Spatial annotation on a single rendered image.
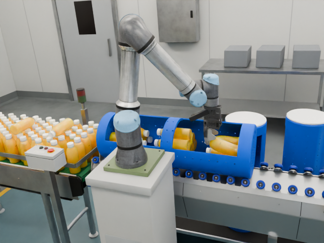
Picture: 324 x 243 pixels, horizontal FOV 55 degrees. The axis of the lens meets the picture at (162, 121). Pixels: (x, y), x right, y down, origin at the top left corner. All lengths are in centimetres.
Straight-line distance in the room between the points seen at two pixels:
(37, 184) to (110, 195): 86
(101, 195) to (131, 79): 54
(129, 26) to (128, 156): 56
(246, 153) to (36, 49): 557
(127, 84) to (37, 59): 535
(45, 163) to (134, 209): 67
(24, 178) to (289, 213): 161
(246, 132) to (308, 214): 49
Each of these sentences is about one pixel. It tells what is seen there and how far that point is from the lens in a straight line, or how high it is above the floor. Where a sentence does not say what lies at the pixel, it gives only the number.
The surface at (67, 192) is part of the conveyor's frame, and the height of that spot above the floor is 78.
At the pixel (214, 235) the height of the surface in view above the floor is 15.
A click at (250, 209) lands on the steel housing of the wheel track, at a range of 174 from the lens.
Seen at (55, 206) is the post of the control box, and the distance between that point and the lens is 210.
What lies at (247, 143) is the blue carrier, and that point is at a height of 119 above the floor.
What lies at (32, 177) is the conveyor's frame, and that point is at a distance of 222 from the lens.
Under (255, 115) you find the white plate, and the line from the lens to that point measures 232.
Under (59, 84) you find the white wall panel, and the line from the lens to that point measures 657.
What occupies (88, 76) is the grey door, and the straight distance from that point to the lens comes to 605.
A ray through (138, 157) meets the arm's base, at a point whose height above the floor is 121.
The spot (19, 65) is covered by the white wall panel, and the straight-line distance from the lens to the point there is 709.
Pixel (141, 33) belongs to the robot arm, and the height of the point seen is 174.
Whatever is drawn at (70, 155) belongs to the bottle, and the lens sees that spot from 196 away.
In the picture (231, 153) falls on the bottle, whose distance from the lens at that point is 164.
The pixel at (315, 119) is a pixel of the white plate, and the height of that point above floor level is 104.
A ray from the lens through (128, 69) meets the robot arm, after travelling 144.
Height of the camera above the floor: 190
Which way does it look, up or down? 23 degrees down
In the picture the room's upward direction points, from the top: 4 degrees counter-clockwise
